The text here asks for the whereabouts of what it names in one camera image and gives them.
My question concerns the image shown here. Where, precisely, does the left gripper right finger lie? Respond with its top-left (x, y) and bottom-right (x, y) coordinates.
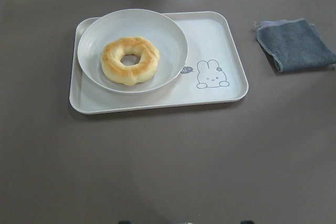
top-left (240, 220), bottom-right (254, 224)

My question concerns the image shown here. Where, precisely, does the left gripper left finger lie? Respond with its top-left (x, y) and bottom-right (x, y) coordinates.
top-left (118, 220), bottom-right (131, 224)

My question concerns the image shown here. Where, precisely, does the cream serving tray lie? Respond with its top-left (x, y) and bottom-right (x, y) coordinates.
top-left (69, 12), bottom-right (248, 114)

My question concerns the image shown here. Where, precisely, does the grey folded cloth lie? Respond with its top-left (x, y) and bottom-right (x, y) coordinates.
top-left (257, 18), bottom-right (335, 72)

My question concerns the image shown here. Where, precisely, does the white round plate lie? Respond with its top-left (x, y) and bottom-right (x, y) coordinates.
top-left (77, 9), bottom-right (188, 94)

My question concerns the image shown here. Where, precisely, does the golden ring doughnut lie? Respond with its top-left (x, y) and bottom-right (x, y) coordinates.
top-left (101, 37), bottom-right (160, 86)

